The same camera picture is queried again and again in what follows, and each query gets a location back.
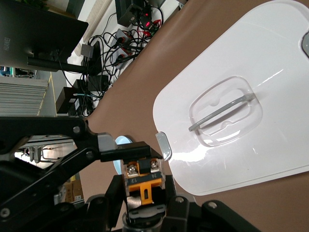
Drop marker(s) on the black Huawei monitor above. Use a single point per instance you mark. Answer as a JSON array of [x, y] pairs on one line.
[[36, 31]]

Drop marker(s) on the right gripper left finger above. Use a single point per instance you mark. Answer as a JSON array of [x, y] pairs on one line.
[[116, 191]]

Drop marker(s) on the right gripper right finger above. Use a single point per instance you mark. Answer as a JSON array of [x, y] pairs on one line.
[[181, 212]]

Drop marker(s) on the black power supply unit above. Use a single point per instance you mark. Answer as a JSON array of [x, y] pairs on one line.
[[125, 12]]

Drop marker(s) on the black equipment box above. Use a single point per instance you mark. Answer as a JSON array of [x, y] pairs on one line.
[[65, 101]]

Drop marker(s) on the white lidded storage box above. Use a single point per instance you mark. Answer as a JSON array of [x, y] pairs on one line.
[[241, 60]]

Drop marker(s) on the brown table cover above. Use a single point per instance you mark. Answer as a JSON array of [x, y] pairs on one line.
[[217, 212]]

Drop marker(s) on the light blue round plate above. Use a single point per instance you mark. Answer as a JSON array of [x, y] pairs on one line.
[[123, 139]]

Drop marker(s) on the black power adapter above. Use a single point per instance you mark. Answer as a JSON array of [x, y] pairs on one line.
[[97, 82]]

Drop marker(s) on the white ribbed panel stack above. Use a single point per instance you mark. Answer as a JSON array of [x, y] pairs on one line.
[[19, 96]]

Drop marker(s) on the brown cardboard box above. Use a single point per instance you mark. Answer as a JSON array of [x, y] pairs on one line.
[[74, 191]]

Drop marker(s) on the orange and black switch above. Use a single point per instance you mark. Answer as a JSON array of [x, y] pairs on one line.
[[144, 191]]

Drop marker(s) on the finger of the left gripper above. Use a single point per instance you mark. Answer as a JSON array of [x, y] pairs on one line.
[[130, 152]]

